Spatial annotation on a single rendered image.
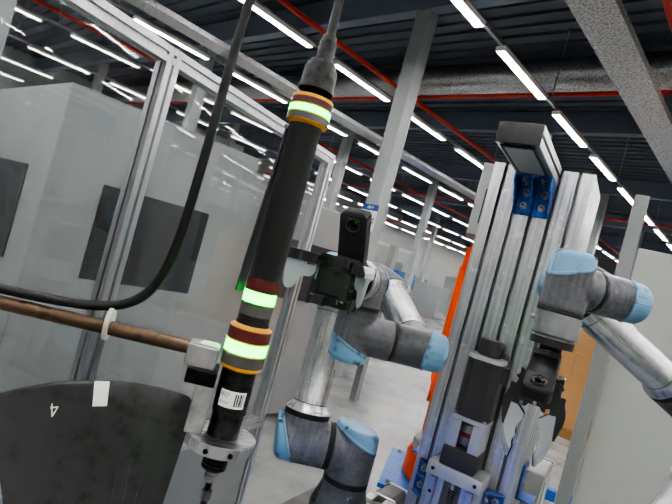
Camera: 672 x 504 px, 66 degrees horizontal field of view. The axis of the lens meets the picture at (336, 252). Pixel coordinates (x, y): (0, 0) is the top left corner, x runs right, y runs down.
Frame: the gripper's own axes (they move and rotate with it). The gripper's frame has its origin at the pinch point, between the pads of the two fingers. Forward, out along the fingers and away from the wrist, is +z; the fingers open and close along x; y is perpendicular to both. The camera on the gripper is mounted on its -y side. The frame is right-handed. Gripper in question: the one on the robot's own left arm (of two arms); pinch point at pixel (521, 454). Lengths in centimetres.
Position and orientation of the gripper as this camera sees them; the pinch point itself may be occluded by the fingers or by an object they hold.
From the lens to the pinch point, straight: 97.4
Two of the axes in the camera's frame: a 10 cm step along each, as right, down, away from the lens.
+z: -2.6, 9.7, -0.1
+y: 4.3, 1.3, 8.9
